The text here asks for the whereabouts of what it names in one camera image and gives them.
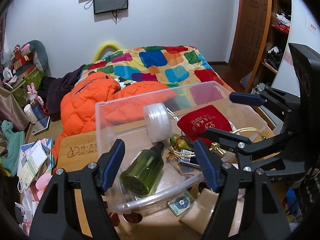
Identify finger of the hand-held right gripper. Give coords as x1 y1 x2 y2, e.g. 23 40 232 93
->
229 87 302 117
204 127 309 177

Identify yellow curved cushion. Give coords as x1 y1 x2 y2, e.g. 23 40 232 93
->
92 42 123 62

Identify green gourd charm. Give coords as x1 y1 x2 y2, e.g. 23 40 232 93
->
170 134 192 151

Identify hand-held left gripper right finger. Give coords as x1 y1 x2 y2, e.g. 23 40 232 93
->
193 139 292 240

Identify patterned square coaster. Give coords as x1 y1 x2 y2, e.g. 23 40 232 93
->
167 189 197 216

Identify small dark card case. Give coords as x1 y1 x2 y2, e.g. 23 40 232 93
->
179 150 200 168

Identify colourful patchwork blanket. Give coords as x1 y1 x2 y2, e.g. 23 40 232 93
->
82 45 235 98

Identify hanging monitor cable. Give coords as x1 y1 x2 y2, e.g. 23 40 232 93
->
111 10 123 25

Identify clear plastic storage bin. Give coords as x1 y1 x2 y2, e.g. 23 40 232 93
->
95 81 269 214

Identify small wall monitor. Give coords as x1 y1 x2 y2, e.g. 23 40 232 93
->
93 0 129 15

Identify gold bangle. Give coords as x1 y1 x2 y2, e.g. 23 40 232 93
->
231 127 266 141

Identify beige cardboard piece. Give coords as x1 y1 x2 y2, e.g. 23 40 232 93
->
179 187 221 233

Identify pink rabbit figure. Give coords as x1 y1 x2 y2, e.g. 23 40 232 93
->
26 83 44 106

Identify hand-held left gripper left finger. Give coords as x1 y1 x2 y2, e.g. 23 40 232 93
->
30 138 126 240

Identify small white fan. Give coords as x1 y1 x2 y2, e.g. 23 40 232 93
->
2 67 13 81

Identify wooden desktop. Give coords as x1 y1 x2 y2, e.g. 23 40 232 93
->
51 92 293 240

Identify white translucent plastic jar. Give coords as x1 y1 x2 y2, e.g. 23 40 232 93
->
143 103 179 142

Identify grey plush cushion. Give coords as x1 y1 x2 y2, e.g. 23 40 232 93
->
24 40 49 77

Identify red patchwork box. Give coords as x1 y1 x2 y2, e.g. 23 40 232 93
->
10 47 35 71

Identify green dinosaur plush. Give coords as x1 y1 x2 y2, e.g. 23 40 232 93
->
0 120 26 178

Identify wooden door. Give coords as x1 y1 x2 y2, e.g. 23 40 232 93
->
226 0 272 68

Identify dark brown cloth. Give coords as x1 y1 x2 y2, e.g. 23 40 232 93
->
40 64 87 122

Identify red embroidered pouch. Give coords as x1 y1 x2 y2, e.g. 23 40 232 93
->
177 105 233 143

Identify pile of papers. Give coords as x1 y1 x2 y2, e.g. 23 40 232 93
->
16 137 55 191

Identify white plastic bottle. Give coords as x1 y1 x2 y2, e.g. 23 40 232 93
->
24 104 38 124

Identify orange puffer jacket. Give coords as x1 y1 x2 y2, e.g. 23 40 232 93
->
59 71 177 146

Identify green gift box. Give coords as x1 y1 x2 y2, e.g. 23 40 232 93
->
11 67 45 103

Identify white curved panel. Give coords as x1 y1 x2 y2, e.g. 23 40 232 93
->
272 0 320 98

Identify green glass bottle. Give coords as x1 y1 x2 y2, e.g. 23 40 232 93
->
120 142 165 197

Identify grey plastic bag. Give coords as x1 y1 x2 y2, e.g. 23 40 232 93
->
240 71 254 90

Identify wooden shelf unit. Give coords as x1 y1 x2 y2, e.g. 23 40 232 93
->
246 0 293 93

